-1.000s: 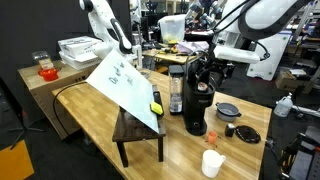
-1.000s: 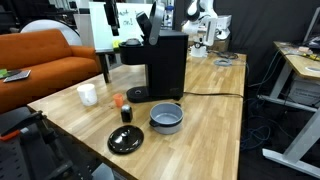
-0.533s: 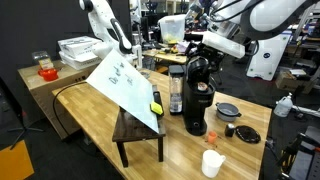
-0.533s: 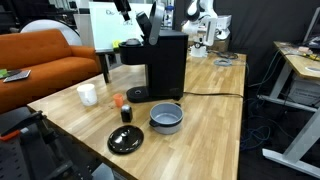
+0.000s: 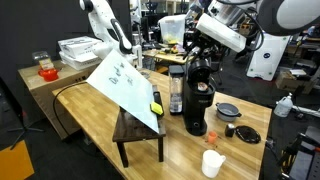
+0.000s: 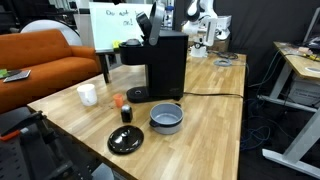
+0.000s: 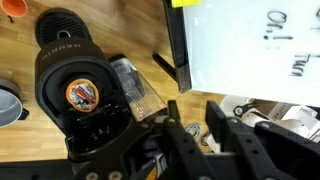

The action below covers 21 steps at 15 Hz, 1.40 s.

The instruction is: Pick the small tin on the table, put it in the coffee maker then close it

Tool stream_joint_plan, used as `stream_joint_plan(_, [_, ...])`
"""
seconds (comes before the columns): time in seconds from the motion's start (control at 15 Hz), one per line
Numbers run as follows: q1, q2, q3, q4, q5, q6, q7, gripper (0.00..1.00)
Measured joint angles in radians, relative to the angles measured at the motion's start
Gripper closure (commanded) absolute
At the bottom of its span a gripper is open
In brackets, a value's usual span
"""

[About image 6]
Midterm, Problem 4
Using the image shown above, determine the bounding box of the orange sofa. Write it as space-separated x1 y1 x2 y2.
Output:
0 29 101 113

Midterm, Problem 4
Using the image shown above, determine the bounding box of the black coffee maker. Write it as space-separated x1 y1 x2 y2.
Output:
119 2 188 103

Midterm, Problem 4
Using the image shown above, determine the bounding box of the black pot lid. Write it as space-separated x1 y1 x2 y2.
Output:
107 125 144 155

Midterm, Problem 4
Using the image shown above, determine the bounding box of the grey tape roll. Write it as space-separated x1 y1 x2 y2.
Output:
214 59 232 67

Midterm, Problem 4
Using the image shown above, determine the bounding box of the grey cooking pot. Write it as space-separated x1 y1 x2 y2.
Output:
149 103 184 135

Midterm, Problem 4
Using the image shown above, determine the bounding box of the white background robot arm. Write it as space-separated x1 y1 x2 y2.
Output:
182 0 232 58

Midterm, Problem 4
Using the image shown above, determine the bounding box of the white mug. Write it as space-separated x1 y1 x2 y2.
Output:
77 84 97 106

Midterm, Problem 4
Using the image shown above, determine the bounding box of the white whiteboard sign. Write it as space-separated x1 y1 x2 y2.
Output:
89 2 152 51

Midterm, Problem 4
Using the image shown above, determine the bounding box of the side desk with white legs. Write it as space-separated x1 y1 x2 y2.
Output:
258 42 320 179

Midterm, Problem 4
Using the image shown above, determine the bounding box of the white round chair back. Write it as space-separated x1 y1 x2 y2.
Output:
19 19 82 46

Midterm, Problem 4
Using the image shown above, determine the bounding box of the small black bottle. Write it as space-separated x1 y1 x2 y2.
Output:
121 104 133 123

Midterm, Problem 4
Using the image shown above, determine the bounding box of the grey tablet on sofa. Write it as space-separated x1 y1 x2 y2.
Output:
3 70 31 83

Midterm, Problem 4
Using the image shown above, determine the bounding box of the small orange cup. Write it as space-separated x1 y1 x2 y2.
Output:
113 94 124 108

